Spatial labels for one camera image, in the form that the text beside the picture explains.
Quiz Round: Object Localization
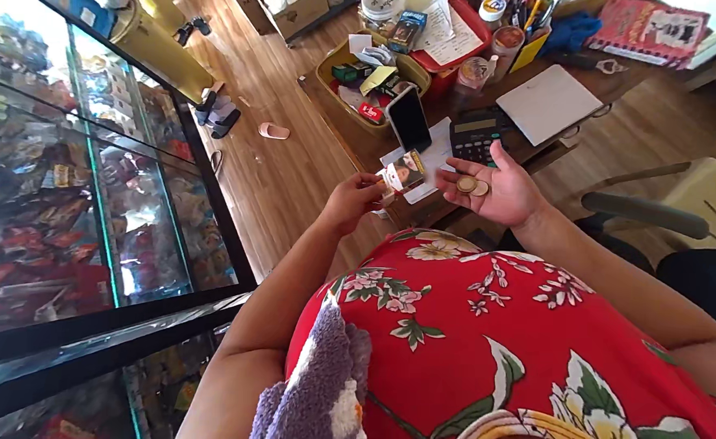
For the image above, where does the person's right hand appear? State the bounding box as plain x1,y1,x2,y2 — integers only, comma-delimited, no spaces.
436,140,545,229

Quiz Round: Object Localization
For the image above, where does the person's left hand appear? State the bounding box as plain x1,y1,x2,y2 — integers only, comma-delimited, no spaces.
320,172,387,238

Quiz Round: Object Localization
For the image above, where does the yellow white picture packet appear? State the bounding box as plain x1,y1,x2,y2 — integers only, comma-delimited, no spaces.
376,149,427,198

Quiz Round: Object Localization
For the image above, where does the person's left forearm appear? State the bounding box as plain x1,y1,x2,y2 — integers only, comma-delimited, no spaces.
218,218,342,356

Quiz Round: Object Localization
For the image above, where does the person's right forearm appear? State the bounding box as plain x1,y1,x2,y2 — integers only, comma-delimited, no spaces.
512,202,716,351

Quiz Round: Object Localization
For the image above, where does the white paper sheet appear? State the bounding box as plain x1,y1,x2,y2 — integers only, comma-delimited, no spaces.
380,117,454,205

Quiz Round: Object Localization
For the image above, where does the black desk calculator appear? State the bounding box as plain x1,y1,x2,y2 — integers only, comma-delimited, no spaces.
449,108,504,168

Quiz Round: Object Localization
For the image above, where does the brown wooden desk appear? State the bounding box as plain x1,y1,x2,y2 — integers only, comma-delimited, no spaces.
297,0,694,235

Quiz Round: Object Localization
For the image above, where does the black smartphone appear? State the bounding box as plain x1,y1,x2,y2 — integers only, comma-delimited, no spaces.
386,85,433,153

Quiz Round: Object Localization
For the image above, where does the red white small pack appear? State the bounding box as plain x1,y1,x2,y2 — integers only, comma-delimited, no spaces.
358,101,386,125

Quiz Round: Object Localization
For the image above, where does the clear pinkish plastic jar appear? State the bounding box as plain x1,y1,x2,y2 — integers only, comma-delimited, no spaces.
457,55,499,96

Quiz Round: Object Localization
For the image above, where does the yellow plastic basket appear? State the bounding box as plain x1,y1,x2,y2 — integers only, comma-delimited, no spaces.
315,29,432,136

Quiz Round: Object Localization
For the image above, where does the yellow pen holder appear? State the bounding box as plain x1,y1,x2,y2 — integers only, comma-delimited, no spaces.
508,29,552,74

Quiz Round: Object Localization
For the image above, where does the jar with reddish lid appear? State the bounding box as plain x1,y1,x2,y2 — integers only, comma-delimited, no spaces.
491,25,526,81

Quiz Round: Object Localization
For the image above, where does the pink slipper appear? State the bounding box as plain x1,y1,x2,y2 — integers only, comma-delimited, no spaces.
258,122,292,141

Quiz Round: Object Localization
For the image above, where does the dark green small box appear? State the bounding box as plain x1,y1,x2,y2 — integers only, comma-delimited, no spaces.
331,61,371,85

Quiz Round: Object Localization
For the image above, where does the handwritten white paper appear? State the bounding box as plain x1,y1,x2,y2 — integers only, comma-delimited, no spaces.
413,0,484,67

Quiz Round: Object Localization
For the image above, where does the crumpled white plastic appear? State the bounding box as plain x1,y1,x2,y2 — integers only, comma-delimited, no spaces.
358,46,397,67

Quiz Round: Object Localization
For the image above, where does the red plastic container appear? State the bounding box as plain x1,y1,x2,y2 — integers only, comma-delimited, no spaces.
409,0,493,93

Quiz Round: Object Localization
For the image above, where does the blue cloth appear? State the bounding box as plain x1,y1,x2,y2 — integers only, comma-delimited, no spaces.
538,11,603,57

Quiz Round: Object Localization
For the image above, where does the bundle of pens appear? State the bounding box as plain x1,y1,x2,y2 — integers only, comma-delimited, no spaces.
509,0,560,35

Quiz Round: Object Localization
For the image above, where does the blue black small box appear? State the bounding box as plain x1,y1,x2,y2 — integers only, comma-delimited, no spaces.
387,10,428,54

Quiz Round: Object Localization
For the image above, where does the jar with white lid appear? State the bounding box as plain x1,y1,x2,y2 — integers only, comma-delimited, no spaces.
479,0,509,31

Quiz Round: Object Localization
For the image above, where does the beige chair with armrest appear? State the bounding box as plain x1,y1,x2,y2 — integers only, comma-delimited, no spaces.
579,157,716,251

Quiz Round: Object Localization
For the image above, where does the grey black slipper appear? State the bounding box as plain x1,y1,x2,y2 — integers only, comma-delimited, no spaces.
207,94,242,140

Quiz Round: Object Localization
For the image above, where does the clear jar white label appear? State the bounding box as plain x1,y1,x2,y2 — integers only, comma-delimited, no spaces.
359,0,406,35

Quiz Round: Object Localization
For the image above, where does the cardboard box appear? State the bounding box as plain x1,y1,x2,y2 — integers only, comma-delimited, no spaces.
259,0,332,42

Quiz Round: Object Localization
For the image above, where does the purple fluffy towel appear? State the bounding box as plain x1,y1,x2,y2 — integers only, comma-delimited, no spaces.
248,291,372,439

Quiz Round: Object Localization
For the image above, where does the red printed book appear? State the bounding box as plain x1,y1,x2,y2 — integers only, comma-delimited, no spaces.
586,0,712,70

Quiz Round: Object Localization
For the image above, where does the glass display cabinet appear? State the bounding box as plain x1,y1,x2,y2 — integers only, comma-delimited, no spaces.
0,0,259,439

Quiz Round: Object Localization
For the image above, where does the pair of black sandals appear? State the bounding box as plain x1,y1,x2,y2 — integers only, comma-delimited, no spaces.
174,16,212,48

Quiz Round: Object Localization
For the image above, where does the black seat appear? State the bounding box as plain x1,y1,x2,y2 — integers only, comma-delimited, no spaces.
655,248,716,348

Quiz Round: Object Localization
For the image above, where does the large yellow barrel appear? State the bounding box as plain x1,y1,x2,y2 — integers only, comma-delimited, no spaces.
109,0,216,106

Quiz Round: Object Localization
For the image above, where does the white cover ring notebook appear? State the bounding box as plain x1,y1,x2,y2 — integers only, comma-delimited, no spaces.
496,65,613,148

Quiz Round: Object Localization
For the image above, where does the black handled metal tool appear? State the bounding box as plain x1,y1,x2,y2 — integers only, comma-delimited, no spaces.
555,52,628,76

